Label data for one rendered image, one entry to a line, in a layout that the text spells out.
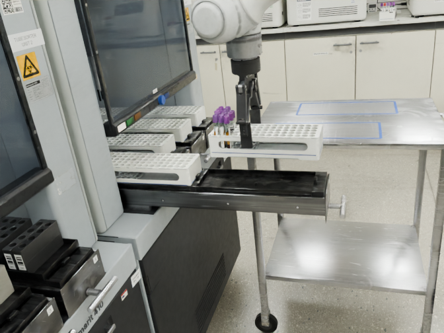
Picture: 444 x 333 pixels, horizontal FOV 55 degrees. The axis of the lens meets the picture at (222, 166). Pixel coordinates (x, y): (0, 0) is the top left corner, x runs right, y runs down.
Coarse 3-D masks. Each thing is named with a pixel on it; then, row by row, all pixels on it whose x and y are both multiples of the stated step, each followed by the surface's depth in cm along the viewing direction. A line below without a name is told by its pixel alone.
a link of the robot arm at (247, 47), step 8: (232, 40) 103; (240, 40) 102; (248, 40) 102; (256, 40) 103; (232, 48) 104; (240, 48) 103; (248, 48) 103; (256, 48) 104; (232, 56) 105; (240, 56) 103; (248, 56) 103; (256, 56) 105
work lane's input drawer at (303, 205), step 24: (216, 168) 120; (120, 192) 118; (144, 192) 116; (168, 192) 114; (192, 192) 111; (216, 192) 110; (240, 192) 108; (264, 192) 106; (288, 192) 104; (312, 192) 102
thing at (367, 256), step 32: (352, 128) 136; (384, 128) 133; (416, 128) 130; (416, 192) 170; (256, 224) 148; (288, 224) 188; (320, 224) 185; (352, 224) 183; (384, 224) 180; (416, 224) 176; (256, 256) 154; (288, 256) 167; (320, 256) 165; (352, 256) 163; (384, 256) 161; (416, 256) 159; (384, 288) 146; (416, 288) 144; (256, 320) 168
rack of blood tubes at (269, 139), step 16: (256, 128) 117; (272, 128) 117; (288, 128) 115; (304, 128) 113; (320, 128) 111; (240, 144) 117; (256, 144) 120; (272, 144) 120; (288, 144) 119; (304, 144) 118; (320, 144) 110
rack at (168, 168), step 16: (112, 160) 122; (128, 160) 122; (144, 160) 120; (160, 160) 118; (176, 160) 117; (192, 160) 116; (128, 176) 120; (144, 176) 123; (160, 176) 122; (176, 176) 121; (192, 176) 114
